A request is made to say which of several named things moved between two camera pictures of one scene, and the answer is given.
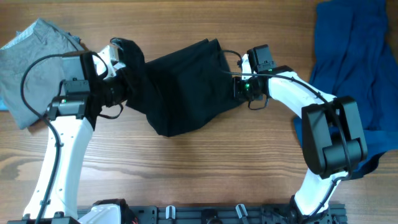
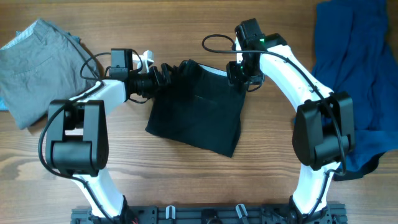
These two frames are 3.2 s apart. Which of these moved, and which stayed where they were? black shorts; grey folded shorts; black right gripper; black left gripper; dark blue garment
Moved: black shorts; black right gripper; black left gripper
Stayed: dark blue garment; grey folded shorts
